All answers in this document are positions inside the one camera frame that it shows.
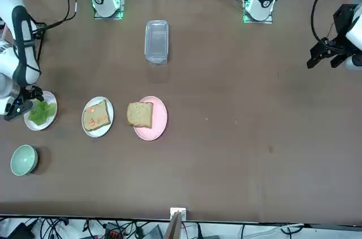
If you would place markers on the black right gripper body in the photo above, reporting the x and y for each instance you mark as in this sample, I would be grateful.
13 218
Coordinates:
24 97

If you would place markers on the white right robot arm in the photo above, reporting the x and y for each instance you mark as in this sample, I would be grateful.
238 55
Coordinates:
25 52

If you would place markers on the green bowl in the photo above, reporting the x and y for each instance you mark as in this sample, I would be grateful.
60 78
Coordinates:
22 160

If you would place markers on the aluminium camera post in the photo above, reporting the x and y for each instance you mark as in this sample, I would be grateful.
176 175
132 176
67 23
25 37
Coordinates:
176 225

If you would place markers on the pale plate under lettuce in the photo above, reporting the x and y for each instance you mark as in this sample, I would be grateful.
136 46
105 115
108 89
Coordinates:
34 126

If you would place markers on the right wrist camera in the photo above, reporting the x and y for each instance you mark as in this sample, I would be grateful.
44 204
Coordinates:
18 110

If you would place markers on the brown bread slice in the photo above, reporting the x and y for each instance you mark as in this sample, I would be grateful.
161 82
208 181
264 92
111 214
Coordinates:
97 116
140 114

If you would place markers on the white plate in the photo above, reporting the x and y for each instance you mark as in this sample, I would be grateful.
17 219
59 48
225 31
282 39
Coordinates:
96 134

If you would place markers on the clear plastic container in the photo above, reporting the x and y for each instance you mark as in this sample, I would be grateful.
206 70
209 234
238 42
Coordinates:
157 41

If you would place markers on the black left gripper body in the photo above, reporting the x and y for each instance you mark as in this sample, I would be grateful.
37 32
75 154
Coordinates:
342 20

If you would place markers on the pink plate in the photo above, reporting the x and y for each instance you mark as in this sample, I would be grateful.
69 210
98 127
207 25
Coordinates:
159 128

